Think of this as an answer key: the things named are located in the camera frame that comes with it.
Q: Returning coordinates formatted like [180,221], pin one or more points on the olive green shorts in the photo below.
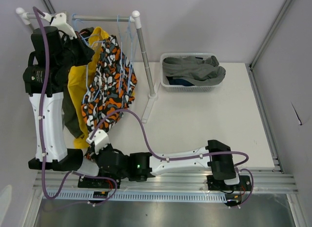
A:
[74,90]

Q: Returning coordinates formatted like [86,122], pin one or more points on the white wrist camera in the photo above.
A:
[98,140]
[60,21]

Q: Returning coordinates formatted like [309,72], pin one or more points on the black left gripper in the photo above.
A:
[86,51]

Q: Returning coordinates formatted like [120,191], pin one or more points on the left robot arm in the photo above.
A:
[44,78]

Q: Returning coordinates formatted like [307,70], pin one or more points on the blue hanger of grey shorts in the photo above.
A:
[124,46]

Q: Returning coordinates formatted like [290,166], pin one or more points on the grey shorts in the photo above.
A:
[196,70]

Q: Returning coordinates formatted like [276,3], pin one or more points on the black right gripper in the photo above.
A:
[95,156]

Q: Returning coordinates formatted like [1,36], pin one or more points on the navy blue shorts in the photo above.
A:
[181,82]

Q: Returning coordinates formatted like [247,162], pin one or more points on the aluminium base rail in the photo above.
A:
[264,182]

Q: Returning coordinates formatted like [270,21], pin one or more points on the blue hanger of patterned shorts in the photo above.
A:
[106,72]

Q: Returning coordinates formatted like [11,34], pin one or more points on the white plastic basket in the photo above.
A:
[178,88]

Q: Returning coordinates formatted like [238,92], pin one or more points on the yellow shorts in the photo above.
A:
[81,142]

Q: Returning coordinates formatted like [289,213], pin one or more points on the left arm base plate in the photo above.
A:
[91,182]

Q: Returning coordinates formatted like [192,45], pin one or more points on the white slotted cable duct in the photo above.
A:
[143,196]

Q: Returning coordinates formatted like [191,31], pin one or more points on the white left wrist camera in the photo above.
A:
[60,21]

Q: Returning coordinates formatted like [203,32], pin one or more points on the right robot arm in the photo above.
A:
[141,166]

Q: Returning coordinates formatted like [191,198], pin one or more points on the orange black patterned shorts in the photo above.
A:
[94,112]

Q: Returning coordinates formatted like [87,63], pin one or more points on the metal clothes rack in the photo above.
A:
[153,84]

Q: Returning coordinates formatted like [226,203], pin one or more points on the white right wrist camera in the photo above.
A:
[98,140]

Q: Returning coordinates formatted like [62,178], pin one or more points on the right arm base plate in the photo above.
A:
[244,184]

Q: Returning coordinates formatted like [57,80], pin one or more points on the blue hanger of yellow shorts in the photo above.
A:
[80,29]

